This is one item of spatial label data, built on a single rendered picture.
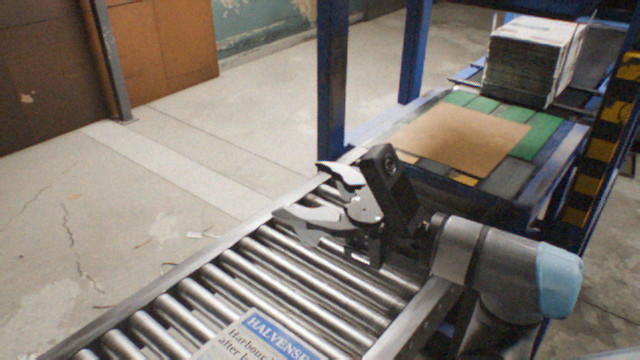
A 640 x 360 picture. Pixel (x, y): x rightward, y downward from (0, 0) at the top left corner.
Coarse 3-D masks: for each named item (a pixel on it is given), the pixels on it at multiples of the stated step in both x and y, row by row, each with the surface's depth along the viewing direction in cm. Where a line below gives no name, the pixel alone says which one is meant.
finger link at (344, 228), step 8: (344, 216) 57; (312, 224) 56; (320, 224) 56; (328, 224) 56; (336, 224) 56; (344, 224) 56; (352, 224) 56; (360, 224) 56; (328, 232) 56; (336, 232) 56; (344, 232) 55; (352, 232) 56; (360, 232) 55
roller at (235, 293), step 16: (208, 272) 110; (224, 272) 111; (224, 288) 107; (240, 288) 106; (240, 304) 104; (256, 304) 102; (288, 320) 98; (304, 336) 95; (320, 352) 92; (336, 352) 92
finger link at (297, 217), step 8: (280, 208) 59; (288, 208) 59; (296, 208) 59; (304, 208) 58; (320, 208) 58; (328, 208) 58; (280, 216) 59; (288, 216) 58; (296, 216) 57; (304, 216) 57; (312, 216) 57; (320, 216) 57; (328, 216) 57; (336, 216) 57; (296, 224) 58; (304, 224) 57; (296, 232) 60; (304, 232) 59; (312, 232) 59; (320, 232) 59; (304, 240) 60; (312, 240) 60
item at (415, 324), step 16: (496, 208) 131; (512, 208) 133; (496, 224) 125; (432, 288) 106; (448, 288) 106; (464, 288) 120; (416, 304) 102; (432, 304) 102; (448, 304) 112; (400, 320) 98; (416, 320) 98; (432, 320) 105; (384, 336) 95; (400, 336) 95; (416, 336) 98; (368, 352) 92; (384, 352) 92; (400, 352) 93; (416, 352) 104
